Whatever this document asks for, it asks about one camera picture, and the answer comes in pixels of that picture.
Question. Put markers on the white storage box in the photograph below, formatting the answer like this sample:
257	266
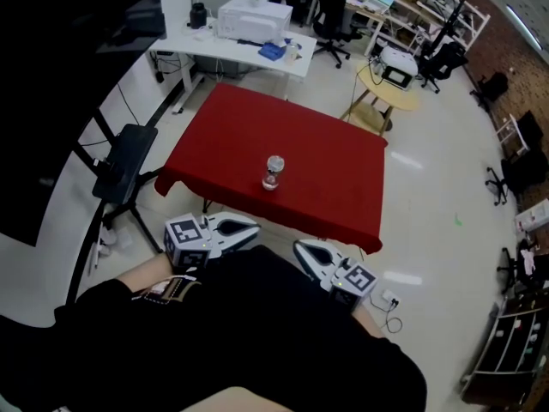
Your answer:
534	217

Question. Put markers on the person's bare leg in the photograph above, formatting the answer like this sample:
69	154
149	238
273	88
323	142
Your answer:
244	401

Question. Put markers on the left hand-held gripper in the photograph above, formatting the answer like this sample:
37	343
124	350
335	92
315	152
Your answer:
188	240

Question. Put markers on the black swivel chair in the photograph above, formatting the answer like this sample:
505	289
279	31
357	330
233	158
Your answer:
444	64

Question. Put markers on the white crumpled paper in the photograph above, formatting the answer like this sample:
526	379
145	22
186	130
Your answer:
116	240

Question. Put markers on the black flat panel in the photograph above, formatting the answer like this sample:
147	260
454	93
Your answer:
126	161

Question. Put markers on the person's left forearm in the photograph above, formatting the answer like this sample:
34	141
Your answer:
148	275

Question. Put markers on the dark shelving unit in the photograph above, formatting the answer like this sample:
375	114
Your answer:
510	350

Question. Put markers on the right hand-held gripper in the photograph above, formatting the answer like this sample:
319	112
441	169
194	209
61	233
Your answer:
354	283

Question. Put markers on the black chair with star base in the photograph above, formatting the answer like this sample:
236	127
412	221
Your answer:
523	174

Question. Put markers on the white boxy machine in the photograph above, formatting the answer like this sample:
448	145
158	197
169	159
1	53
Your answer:
253	19

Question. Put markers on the white power strip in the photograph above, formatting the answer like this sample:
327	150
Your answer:
390	298

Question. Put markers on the black office chair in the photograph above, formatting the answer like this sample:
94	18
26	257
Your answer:
332	15

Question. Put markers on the person's right forearm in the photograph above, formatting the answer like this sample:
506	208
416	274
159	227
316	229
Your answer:
366	322

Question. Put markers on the black chair with clothes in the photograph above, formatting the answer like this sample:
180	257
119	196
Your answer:
525	264

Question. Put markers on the red table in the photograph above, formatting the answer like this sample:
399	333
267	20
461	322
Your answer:
274	144

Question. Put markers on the black tripod stand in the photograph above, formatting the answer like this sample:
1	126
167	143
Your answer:
133	213

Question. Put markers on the white desk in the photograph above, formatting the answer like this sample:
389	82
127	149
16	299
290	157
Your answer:
240	52

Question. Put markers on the clear plastic bottle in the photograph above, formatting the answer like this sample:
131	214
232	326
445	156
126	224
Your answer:
273	174

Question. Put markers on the white device with screen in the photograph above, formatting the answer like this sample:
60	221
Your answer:
399	64

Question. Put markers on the blue box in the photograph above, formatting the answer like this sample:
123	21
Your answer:
271	52

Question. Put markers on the round wooden side table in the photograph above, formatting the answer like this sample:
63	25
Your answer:
394	97

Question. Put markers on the light wooden desk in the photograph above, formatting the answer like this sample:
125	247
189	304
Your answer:
377	13

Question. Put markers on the person's black clothing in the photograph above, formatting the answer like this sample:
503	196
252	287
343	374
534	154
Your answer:
240	337

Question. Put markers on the small clear bottle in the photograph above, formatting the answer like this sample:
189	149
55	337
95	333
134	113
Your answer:
291	55

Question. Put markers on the white frame stool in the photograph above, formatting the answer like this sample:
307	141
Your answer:
512	133

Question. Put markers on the black jar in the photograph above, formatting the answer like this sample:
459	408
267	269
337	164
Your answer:
198	15

